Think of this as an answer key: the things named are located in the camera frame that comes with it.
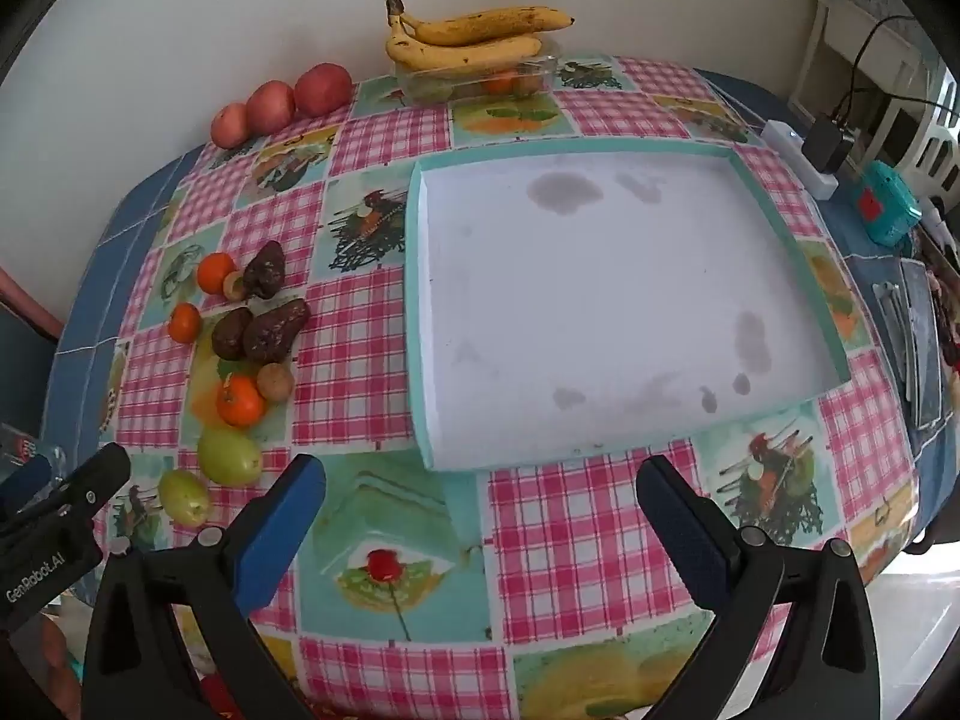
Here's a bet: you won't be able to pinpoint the small green fruit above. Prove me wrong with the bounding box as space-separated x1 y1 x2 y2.
158 468 212 528

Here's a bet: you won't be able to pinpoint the large green fruit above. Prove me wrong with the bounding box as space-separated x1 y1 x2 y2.
197 427 262 488

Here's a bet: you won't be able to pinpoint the orange mandarin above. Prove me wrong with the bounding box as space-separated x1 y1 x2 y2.
167 302 202 344
215 372 267 429
195 252 236 296

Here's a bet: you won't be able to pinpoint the brown round longan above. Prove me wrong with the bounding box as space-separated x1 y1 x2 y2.
256 362 295 403

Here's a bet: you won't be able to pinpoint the small dark avocado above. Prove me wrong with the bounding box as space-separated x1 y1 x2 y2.
212 307 254 361

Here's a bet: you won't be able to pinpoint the long dark wrinkled avocado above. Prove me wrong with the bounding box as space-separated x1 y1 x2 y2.
242 298 311 366

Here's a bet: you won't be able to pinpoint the broad dark wrinkled avocado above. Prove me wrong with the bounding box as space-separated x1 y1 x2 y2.
242 241 286 299

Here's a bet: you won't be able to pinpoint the fruit pattern plaid tablecloth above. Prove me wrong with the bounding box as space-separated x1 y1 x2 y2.
70 55 918 718

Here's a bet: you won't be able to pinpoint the white teal-edged tray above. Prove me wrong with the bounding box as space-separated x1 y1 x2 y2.
404 138 851 472

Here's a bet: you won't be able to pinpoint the small red apple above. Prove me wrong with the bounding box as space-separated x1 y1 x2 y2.
210 103 251 149

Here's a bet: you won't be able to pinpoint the white power strip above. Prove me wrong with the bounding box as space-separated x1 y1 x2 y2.
760 121 838 202

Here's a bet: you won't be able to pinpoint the teal box red label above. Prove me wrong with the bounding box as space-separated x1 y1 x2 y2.
856 161 923 249

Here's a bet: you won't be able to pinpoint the middle red apple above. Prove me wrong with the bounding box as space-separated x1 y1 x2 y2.
245 80 296 135

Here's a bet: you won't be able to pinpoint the black charger plug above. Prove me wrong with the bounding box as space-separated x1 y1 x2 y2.
800 115 856 174

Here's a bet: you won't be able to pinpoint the large red apple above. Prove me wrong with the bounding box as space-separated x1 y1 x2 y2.
293 64 353 117

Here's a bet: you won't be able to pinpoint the white chair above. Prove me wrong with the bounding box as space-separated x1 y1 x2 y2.
789 0 958 210

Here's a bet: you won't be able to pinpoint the clear plastic fruit box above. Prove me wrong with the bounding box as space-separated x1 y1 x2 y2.
395 44 560 106

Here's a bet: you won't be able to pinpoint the lower yellow banana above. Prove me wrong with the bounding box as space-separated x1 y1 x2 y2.
386 15 542 71

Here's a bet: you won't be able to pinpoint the yellow banana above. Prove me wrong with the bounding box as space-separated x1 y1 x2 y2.
386 15 542 71
386 0 574 47

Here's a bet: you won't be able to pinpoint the upper yellow banana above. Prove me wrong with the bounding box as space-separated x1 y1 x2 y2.
386 0 574 47

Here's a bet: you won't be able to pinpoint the black cable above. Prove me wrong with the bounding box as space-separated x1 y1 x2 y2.
828 11 960 129

